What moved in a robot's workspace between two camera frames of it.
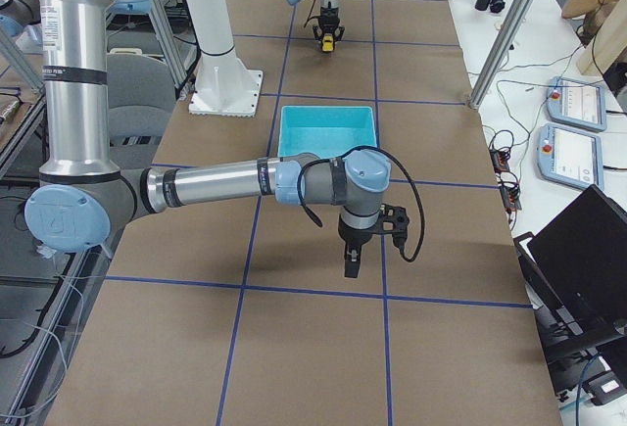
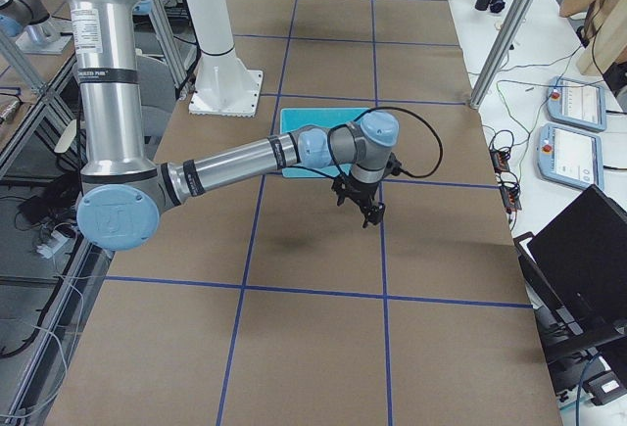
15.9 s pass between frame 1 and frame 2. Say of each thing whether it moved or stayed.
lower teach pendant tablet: stayed
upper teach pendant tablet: stayed
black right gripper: moved
